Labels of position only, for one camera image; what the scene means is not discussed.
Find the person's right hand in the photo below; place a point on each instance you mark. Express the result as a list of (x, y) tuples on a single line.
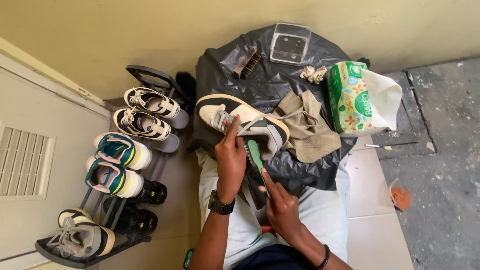
[(285, 210)]

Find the person's left hand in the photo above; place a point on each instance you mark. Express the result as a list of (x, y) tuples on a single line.
[(229, 161)]

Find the cream black grey sneaker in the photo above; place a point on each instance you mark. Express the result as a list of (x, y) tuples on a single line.
[(258, 122)]

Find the person's light grey shorts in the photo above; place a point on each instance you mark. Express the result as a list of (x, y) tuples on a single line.
[(326, 210)]

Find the black wrist watch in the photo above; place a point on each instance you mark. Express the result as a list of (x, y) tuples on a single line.
[(221, 205)]

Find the person's dark blue shirt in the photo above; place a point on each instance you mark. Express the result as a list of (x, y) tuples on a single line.
[(277, 258)]

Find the grey slipper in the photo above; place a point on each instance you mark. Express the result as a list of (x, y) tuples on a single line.
[(168, 144), (182, 120)]

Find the black leather shoe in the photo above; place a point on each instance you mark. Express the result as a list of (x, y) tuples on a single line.
[(153, 192), (135, 219)]

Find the beige cleaning cloth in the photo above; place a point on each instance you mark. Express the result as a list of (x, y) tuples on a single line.
[(311, 131)]

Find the black plastic bag cover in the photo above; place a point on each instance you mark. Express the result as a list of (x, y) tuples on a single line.
[(262, 82)]

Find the black white striped sneaker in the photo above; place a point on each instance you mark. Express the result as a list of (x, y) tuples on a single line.
[(142, 124), (153, 102)]

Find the wooden shoe brush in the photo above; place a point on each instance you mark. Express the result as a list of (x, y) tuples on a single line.
[(247, 63)]

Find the black green-edged phone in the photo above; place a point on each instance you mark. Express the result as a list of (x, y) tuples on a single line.
[(188, 259)]

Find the teal white pink sneaker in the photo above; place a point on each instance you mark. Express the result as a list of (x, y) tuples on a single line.
[(122, 150), (112, 179)]

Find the black shoe rack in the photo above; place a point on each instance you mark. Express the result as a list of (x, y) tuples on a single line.
[(150, 77)]

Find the orange plastic pouch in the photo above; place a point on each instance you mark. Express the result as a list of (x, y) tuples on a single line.
[(401, 197)]

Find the crumpled dirty tissue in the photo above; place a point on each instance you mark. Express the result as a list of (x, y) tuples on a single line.
[(314, 74)]

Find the thin white black stick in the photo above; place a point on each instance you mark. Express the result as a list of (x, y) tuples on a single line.
[(390, 144)]

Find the green floral tissue pack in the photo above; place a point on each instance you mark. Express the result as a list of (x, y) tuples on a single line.
[(348, 99)]

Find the clear plastic container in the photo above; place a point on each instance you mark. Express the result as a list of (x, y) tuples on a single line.
[(290, 44)]

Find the white plastic bag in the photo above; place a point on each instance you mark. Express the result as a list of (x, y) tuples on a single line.
[(384, 97)]

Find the cream grey laced sneaker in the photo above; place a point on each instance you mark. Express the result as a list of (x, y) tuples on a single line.
[(84, 234)]

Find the white door with vent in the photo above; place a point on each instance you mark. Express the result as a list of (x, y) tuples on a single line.
[(45, 150)]

